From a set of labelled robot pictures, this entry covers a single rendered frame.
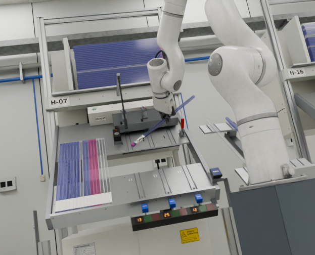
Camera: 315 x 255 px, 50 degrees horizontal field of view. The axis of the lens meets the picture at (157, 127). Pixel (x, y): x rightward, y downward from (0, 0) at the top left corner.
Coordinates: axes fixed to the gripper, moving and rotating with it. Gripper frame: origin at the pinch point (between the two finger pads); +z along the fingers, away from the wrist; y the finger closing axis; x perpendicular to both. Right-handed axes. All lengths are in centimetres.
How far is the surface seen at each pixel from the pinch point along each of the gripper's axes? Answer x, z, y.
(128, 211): 47.4, 6.3, -13.4
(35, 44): -65, 42, 209
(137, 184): 34.6, 6.9, -7.8
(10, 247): 73, 157, 144
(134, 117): -1.6, 10.5, 23.5
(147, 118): -5.0, 11.0, 17.2
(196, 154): 3.4, 13.1, -18.2
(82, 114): 4, 19, 62
